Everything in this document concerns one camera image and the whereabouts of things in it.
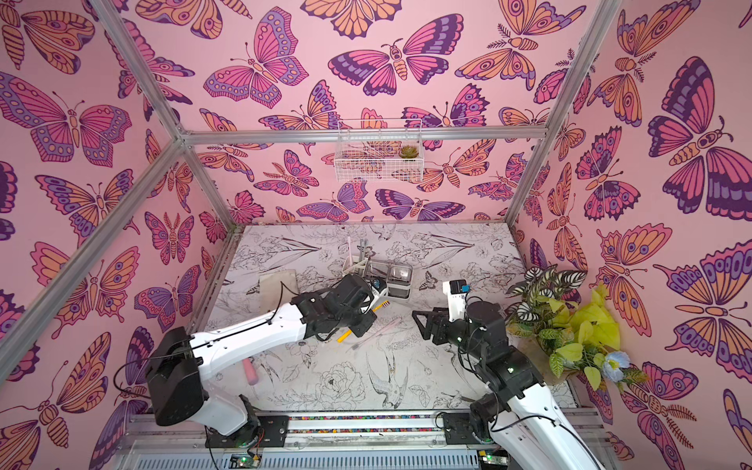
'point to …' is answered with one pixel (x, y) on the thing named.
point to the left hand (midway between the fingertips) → (374, 312)
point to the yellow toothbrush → (350, 332)
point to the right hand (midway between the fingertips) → (426, 310)
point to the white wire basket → (379, 162)
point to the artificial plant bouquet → (564, 334)
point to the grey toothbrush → (362, 250)
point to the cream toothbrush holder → (381, 269)
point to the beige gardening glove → (277, 289)
